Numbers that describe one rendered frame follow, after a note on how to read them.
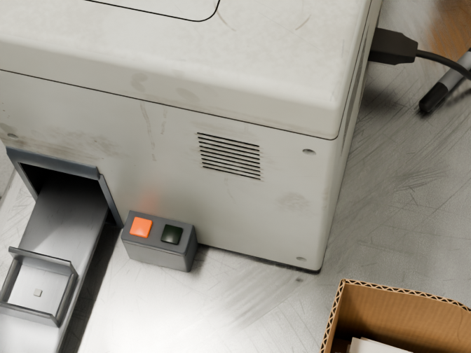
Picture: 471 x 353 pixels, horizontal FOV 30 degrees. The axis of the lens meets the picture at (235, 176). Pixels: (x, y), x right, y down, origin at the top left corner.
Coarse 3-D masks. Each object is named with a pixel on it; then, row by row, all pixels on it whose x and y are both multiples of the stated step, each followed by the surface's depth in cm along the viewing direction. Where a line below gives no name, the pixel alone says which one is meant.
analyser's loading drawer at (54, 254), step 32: (64, 192) 80; (96, 192) 80; (32, 224) 79; (64, 224) 79; (96, 224) 78; (32, 256) 74; (64, 256) 77; (32, 288) 76; (64, 288) 76; (0, 320) 75; (32, 320) 74; (64, 320) 75; (0, 352) 74; (32, 352) 74
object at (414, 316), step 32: (352, 288) 65; (384, 288) 64; (352, 320) 71; (384, 320) 69; (416, 320) 68; (448, 320) 66; (320, 352) 62; (352, 352) 70; (384, 352) 70; (416, 352) 75; (448, 352) 72
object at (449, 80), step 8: (464, 56) 88; (464, 64) 87; (448, 72) 87; (456, 72) 87; (440, 80) 87; (448, 80) 86; (456, 80) 87; (432, 88) 86; (440, 88) 86; (448, 88) 86; (424, 96) 86; (432, 96) 86; (440, 96) 86; (424, 104) 85; (432, 104) 85
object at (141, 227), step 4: (136, 220) 77; (140, 220) 77; (144, 220) 77; (148, 220) 77; (132, 224) 77; (136, 224) 77; (140, 224) 77; (144, 224) 77; (148, 224) 77; (132, 228) 77; (136, 228) 77; (140, 228) 77; (144, 228) 77; (148, 228) 77; (132, 232) 76; (136, 232) 76; (140, 232) 76; (144, 232) 76; (148, 232) 76; (140, 236) 77; (144, 236) 76
